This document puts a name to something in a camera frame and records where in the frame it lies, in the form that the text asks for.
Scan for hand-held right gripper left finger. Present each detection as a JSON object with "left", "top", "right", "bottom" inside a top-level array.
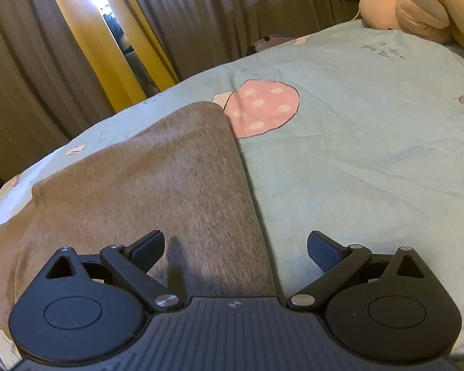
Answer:
[{"left": 42, "top": 230, "right": 184, "bottom": 312}]

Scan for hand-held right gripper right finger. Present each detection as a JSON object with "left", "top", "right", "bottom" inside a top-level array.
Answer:
[{"left": 285, "top": 230, "right": 426, "bottom": 312}]

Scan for grey pants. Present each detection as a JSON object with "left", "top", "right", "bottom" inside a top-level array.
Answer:
[{"left": 0, "top": 101, "right": 277, "bottom": 330}]

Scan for light blue printed bed sheet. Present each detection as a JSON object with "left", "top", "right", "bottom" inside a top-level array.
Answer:
[{"left": 0, "top": 19, "right": 464, "bottom": 371}]

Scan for yellow curtain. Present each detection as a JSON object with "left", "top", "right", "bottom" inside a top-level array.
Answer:
[
  {"left": 41, "top": 0, "right": 148, "bottom": 113},
  {"left": 107, "top": 0, "right": 181, "bottom": 87}
]

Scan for dark grey bag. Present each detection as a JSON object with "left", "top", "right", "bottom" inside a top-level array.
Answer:
[{"left": 246, "top": 33, "right": 297, "bottom": 56}]

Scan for grey curtain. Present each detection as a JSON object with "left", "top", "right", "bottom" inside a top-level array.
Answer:
[
  {"left": 118, "top": 0, "right": 372, "bottom": 83},
  {"left": 0, "top": 0, "right": 114, "bottom": 211}
]

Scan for pink plush toy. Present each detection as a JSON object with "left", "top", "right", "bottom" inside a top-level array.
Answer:
[{"left": 347, "top": 0, "right": 464, "bottom": 53}]

